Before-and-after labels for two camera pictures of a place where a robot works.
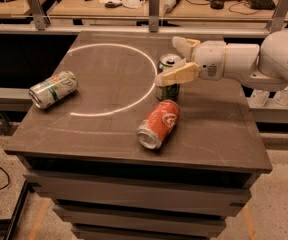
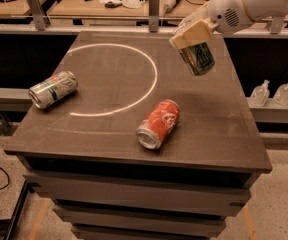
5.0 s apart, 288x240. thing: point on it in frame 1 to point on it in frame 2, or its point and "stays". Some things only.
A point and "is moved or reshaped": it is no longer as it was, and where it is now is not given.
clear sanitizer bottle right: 285,96 stays
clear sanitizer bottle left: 259,97 stays
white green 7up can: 53,89 stays
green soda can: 168,92 is moved or reshaped
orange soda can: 158,124 stays
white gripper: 210,60 to 225,11
